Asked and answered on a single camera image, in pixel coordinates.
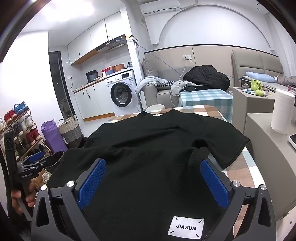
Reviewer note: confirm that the houndstooth cushion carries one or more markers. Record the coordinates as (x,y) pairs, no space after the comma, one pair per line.
(167,83)

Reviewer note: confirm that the red box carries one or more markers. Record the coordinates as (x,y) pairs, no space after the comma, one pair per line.
(107,69)

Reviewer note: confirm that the copper pot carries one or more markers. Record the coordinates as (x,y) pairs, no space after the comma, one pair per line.
(118,67)

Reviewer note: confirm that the brown blue plaid tablecloth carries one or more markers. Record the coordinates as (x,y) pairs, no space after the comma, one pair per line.
(245,166)

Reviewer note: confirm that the range hood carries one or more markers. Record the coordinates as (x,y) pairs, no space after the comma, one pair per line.
(113,44)

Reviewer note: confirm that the white base cabinets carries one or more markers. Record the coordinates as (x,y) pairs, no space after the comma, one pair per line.
(97,99)

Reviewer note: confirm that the woven laundry basket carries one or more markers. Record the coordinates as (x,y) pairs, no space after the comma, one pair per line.
(69,132)

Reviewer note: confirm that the black jacket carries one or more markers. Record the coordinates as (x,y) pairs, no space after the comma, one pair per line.
(205,76)

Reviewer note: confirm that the paper towel roll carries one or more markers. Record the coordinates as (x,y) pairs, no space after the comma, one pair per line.
(282,111)

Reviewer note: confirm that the white wall cabinets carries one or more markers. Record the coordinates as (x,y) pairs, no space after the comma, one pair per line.
(87,39)

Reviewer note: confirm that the cream trash bin black liner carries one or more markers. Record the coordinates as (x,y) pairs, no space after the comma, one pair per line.
(56,158)

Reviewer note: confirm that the teal checked tablecloth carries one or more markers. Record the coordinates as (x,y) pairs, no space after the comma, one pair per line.
(203,98)

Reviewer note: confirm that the purple bag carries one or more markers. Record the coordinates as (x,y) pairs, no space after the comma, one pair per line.
(52,136)

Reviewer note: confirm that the blue container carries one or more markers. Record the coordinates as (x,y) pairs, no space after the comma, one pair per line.
(109,72)

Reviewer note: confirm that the white garment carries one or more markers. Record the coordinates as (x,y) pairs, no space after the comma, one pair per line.
(177,89)

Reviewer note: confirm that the dark door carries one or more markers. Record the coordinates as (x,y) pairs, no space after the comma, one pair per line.
(57,88)

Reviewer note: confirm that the light blue garment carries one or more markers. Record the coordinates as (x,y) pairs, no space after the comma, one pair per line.
(148,81)

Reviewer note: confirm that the wooden countertop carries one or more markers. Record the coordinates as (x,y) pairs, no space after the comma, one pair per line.
(89,85)

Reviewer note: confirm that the blue pillow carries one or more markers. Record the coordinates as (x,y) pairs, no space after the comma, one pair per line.
(260,77)

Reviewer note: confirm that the white washing machine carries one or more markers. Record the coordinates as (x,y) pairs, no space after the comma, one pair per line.
(120,95)

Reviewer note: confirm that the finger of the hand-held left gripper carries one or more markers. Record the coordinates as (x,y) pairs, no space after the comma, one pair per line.
(38,157)
(32,167)

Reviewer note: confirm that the shoe rack with shoes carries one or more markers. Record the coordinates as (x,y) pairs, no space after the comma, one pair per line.
(19,107)

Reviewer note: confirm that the black flat bag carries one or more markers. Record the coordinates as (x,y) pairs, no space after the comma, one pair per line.
(195,88)

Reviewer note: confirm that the white device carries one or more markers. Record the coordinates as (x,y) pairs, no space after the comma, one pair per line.
(292,141)

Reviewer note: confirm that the grey cushion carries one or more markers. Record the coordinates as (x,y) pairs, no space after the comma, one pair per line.
(149,68)

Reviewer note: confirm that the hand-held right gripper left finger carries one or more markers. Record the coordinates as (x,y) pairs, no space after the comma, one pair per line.
(91,183)

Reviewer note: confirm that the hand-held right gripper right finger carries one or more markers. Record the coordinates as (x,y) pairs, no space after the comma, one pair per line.
(214,183)

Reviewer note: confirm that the green figurine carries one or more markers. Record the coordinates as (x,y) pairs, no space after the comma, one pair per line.
(255,84)

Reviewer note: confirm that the grey sofa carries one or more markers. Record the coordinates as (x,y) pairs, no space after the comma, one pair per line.
(161,96)

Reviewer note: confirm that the white wall socket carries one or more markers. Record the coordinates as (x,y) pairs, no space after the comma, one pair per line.
(187,57)

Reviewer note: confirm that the round white stool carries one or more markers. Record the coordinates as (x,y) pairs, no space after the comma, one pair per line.
(154,107)

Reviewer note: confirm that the small green ornament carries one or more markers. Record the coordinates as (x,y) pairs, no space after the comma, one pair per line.
(259,93)

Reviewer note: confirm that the bamboo shoe rack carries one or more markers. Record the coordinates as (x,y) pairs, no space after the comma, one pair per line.
(31,138)

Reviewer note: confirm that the black cooking pot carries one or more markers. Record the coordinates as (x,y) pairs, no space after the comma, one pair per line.
(92,76)

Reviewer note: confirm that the white air conditioner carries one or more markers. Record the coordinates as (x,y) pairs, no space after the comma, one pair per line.
(159,7)

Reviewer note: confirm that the person's left hand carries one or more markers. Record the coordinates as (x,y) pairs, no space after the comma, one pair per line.
(30,200)

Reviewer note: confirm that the black t-shirt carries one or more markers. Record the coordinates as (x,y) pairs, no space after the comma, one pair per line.
(150,150)

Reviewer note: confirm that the beige padded headboard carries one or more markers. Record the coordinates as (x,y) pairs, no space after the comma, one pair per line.
(254,62)

